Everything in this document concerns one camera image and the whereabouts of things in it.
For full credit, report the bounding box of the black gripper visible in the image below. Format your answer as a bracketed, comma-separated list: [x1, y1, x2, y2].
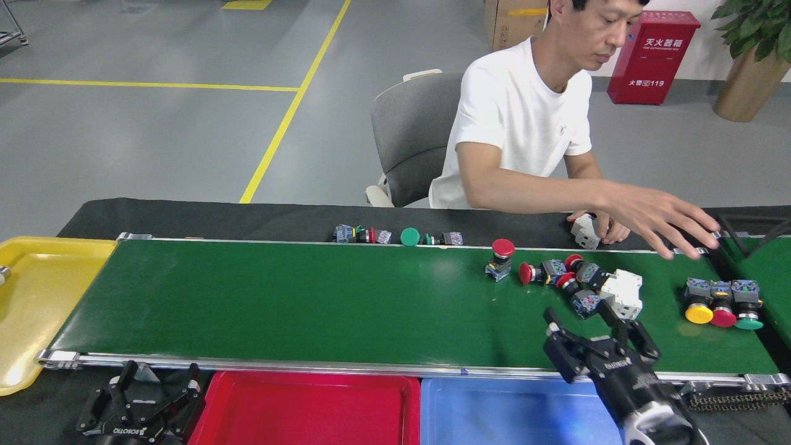
[543, 302, 682, 422]
[78, 360, 206, 445]

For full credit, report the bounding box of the white circuit breaker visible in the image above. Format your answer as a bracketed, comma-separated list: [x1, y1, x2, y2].
[598, 269, 645, 321]
[570, 213, 601, 251]

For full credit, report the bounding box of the yellow plastic tray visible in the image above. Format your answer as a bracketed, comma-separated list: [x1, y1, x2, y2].
[0, 236, 118, 396]

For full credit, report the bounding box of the short green conveyor belt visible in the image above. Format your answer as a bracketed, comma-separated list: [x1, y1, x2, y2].
[717, 234, 791, 347]

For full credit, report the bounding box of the long green conveyor belt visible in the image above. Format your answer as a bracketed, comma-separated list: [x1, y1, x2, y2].
[35, 232, 791, 393]

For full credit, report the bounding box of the person's left hand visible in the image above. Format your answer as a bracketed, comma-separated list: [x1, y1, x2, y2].
[567, 209, 632, 245]

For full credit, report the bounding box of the person's right hand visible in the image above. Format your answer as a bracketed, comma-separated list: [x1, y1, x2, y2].
[604, 184, 722, 260]

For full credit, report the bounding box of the blue plastic bin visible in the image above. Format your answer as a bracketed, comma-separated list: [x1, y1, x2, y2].
[420, 376, 625, 445]

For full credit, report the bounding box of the red plastic bin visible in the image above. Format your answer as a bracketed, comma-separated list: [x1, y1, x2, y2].
[188, 371, 421, 445]

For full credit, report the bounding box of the person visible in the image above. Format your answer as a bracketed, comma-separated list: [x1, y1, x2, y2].
[428, 0, 722, 260]

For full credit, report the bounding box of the red fire extinguisher box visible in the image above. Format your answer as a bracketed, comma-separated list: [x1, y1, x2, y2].
[607, 11, 701, 106]

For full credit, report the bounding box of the gold planter pot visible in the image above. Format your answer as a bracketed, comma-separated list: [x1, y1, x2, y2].
[713, 46, 791, 122]

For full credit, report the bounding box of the grey office chair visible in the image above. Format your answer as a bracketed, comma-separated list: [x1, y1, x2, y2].
[365, 69, 464, 209]

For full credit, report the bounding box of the brown cardboard box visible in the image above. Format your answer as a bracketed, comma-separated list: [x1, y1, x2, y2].
[484, 0, 551, 52]

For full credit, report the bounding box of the metal rack with wheels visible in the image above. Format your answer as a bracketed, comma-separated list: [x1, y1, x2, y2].
[0, 0, 28, 47]

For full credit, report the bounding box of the black drive chain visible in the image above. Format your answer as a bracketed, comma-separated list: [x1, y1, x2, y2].
[683, 386, 791, 412]

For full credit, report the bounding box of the black cable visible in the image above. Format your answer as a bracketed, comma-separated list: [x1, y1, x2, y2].
[717, 213, 791, 242]

